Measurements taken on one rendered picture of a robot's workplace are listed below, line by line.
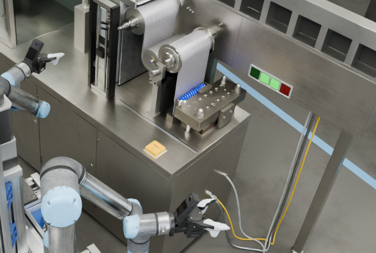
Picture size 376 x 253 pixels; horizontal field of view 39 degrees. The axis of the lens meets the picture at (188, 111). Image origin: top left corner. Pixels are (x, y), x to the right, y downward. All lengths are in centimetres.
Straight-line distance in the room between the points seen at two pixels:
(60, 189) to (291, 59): 137
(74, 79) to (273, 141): 181
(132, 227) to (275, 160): 235
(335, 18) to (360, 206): 187
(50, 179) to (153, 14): 124
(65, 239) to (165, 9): 138
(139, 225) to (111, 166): 108
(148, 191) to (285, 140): 176
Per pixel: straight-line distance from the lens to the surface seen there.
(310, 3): 245
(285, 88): 266
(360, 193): 406
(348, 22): 240
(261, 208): 368
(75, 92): 290
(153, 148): 257
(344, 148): 287
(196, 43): 264
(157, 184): 266
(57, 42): 330
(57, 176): 167
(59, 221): 167
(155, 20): 269
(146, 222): 184
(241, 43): 272
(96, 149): 291
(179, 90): 268
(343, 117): 258
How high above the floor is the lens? 267
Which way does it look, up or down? 39 degrees down
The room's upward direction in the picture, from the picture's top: 10 degrees clockwise
